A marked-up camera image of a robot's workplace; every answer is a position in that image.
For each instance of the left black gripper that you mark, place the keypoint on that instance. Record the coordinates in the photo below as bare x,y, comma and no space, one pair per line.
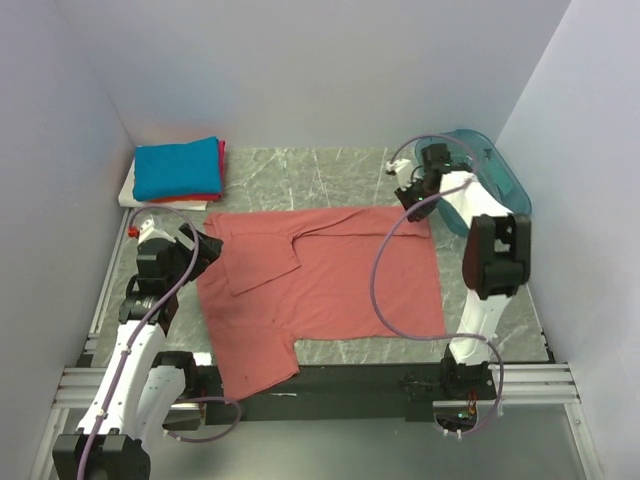
209,251

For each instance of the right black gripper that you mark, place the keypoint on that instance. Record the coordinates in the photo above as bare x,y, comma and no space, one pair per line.
404,195

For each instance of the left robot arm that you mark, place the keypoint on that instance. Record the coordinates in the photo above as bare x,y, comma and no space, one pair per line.
142,380

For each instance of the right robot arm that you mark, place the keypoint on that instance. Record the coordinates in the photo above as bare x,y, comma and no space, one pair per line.
496,260

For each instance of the white board under stack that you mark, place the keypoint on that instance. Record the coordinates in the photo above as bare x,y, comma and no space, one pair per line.
127,200

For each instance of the folded orange t shirt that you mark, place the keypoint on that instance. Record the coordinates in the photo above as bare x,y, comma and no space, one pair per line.
182,199

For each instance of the folded magenta t shirt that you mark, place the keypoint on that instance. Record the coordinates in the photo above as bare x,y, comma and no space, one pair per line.
221,167

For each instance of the teal plastic bin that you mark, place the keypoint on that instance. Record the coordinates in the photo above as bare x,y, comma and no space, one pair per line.
495,175

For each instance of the folded blue t shirt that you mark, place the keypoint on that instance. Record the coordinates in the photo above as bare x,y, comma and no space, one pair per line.
176,169

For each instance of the black base beam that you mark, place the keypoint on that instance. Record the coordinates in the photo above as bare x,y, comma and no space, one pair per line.
369,391

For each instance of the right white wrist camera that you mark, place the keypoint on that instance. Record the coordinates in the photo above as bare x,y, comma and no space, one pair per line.
402,170

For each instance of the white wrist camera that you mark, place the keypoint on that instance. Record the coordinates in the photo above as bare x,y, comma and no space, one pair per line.
150,229
402,170

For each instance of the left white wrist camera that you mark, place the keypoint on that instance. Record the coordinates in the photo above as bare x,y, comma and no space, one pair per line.
150,229

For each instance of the aluminium frame rail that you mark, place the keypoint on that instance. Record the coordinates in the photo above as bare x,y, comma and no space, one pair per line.
519,384

